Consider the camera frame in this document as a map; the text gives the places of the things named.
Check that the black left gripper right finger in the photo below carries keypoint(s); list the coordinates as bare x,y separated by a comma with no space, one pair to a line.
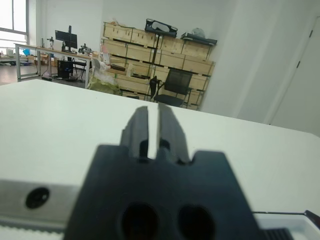
172,135

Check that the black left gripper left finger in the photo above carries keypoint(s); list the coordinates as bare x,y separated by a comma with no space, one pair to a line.
136,130

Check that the tall black bin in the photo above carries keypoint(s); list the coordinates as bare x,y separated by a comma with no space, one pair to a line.
153,86

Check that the black office chair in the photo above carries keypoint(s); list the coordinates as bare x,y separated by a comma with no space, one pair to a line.
177,82

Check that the green plastic sack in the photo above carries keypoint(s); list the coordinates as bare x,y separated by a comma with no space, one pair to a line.
102,82

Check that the wooden crate stack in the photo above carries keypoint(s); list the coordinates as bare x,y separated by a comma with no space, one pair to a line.
140,52

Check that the black folding stool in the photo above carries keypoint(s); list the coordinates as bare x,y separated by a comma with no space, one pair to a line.
80,65

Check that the black computer tower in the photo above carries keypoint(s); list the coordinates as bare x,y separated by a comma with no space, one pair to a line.
64,68

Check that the flat black case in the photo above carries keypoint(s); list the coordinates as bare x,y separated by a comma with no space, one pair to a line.
200,38

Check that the grey round helmet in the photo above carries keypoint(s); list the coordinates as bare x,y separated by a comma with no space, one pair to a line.
198,32

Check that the black goggles case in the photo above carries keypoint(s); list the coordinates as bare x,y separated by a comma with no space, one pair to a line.
161,26

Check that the black computer monitor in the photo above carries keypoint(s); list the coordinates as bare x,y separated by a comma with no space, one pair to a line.
65,37

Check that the wooden top desk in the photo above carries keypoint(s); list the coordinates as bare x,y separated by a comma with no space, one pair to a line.
45,49

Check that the white door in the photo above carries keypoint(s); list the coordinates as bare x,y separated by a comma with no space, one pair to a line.
300,87

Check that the bright window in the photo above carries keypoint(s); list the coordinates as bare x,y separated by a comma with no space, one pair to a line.
12,20

